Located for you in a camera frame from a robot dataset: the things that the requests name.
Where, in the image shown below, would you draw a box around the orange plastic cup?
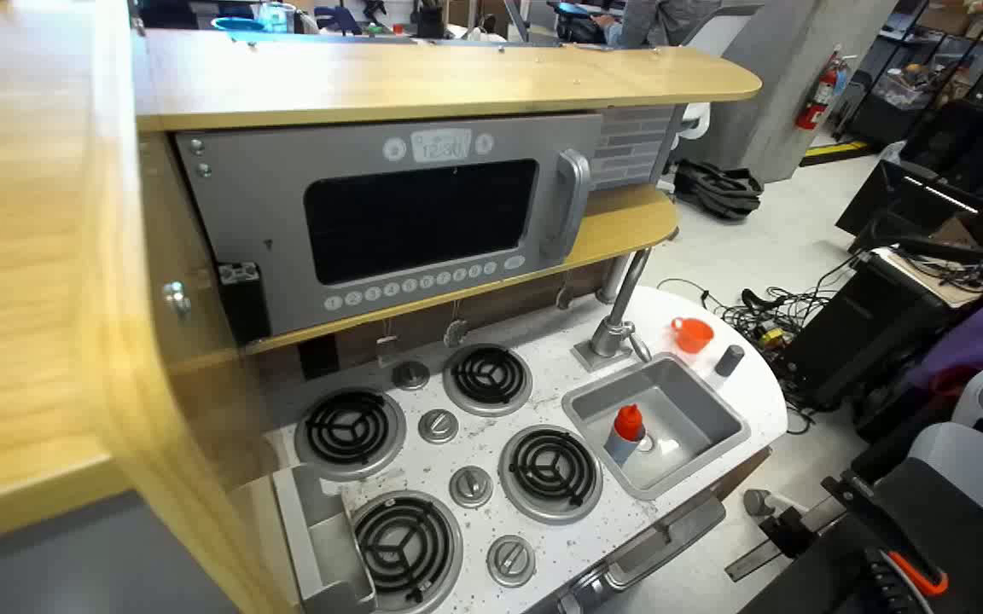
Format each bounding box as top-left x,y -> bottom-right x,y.
669,314 -> 718,357

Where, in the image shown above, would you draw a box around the black coil stove burner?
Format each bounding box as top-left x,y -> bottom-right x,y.
441,341 -> 537,421
295,390 -> 405,478
347,493 -> 469,610
497,423 -> 609,526

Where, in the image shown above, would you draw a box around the grey stove knob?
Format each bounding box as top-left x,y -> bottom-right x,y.
389,357 -> 433,393
447,463 -> 494,509
416,406 -> 460,446
486,531 -> 540,589

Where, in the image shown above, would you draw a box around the grey toy faucet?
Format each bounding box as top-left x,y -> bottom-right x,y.
575,247 -> 654,368

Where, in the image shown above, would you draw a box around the grey toy microwave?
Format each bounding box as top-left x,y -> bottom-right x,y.
170,104 -> 685,346

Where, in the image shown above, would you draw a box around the silver bolt knob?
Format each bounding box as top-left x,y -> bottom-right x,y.
160,281 -> 198,325

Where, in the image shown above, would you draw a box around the grey cabinet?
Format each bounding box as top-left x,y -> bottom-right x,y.
684,0 -> 895,184

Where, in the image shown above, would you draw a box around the black equipment case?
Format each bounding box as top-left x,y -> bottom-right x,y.
784,254 -> 957,414

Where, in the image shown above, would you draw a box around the red fire extinguisher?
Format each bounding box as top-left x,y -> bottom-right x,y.
795,49 -> 846,132

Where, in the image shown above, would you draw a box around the black equipment rack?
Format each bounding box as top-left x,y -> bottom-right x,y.
835,49 -> 983,271

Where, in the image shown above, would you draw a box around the black stand with orange mark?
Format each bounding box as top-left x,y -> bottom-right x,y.
740,453 -> 983,614

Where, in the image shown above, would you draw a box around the purple cloth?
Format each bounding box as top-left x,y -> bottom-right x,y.
904,275 -> 983,396

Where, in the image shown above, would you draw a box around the grey microwave door handle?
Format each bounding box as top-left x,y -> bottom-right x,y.
537,146 -> 593,266

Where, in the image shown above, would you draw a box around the black metal bracket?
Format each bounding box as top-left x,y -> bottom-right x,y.
215,261 -> 274,348

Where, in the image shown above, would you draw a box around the black coiled cable bundle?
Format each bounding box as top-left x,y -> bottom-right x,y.
671,158 -> 763,225

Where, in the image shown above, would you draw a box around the tangled black floor cables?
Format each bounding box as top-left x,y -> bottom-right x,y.
689,266 -> 853,363

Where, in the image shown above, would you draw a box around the grey oven door handle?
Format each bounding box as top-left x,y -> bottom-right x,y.
557,493 -> 734,614

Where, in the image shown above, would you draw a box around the grey plastic side bracket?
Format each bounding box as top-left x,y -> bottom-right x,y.
271,463 -> 380,614

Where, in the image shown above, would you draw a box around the wooden play kitchen frame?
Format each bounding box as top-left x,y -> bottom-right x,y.
0,0 -> 763,614

